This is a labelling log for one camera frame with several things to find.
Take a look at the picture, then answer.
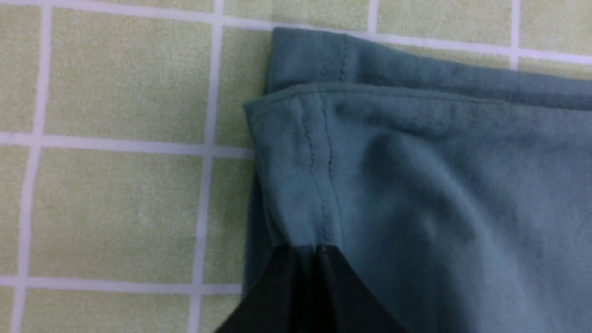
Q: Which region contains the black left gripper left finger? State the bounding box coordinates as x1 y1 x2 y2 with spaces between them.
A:
216 245 299 333

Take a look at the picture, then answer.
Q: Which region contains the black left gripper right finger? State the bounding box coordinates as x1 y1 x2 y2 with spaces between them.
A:
314 245 405 333

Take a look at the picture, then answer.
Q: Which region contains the green long sleeve shirt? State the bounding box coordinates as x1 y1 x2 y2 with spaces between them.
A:
243 28 592 333

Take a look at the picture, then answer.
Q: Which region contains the green checkered tablecloth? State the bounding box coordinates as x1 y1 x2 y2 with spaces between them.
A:
0 0 592 333

